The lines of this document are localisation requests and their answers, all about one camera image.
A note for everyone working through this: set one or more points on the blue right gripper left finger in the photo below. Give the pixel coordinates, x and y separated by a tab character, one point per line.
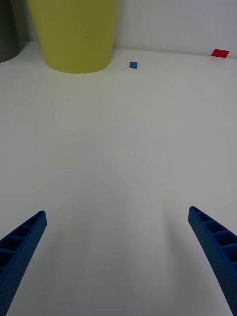
19	249

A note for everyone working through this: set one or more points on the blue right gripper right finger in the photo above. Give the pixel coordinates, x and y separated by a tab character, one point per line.
217	249

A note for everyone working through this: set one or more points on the grey plastic waste bin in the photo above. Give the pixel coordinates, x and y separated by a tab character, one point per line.
7	37

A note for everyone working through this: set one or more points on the yellow-green plastic waste bin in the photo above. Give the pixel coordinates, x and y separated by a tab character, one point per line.
74	37

